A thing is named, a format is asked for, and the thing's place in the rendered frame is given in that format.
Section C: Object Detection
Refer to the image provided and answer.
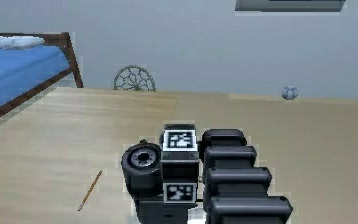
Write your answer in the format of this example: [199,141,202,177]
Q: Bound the white pillow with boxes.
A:
[0,34,46,51]

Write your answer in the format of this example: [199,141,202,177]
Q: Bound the grey white ball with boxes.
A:
[281,85,299,101]

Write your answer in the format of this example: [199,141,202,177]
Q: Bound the blue bed with wooden frame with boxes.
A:
[0,31,85,126]

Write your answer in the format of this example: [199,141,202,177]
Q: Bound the yellow pencil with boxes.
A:
[77,169,104,212]

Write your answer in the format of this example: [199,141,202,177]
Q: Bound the grey framed window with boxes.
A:
[234,0,347,14]

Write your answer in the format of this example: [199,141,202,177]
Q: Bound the round wire dream catcher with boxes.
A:
[113,64,157,93]

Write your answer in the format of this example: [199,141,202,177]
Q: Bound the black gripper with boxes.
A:
[121,139,164,200]

